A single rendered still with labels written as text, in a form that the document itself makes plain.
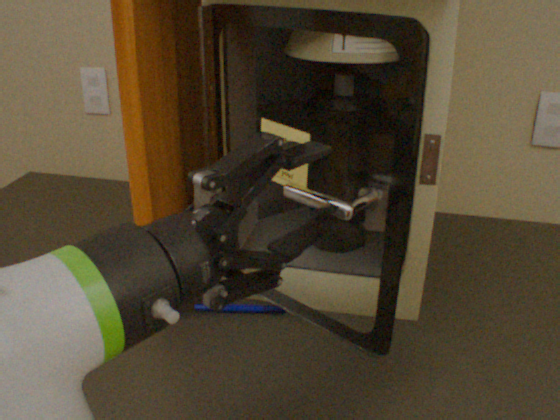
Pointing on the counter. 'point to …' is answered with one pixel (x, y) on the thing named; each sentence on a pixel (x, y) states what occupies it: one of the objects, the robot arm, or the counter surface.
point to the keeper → (430, 158)
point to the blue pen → (243, 308)
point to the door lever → (368, 198)
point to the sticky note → (285, 142)
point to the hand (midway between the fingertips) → (306, 195)
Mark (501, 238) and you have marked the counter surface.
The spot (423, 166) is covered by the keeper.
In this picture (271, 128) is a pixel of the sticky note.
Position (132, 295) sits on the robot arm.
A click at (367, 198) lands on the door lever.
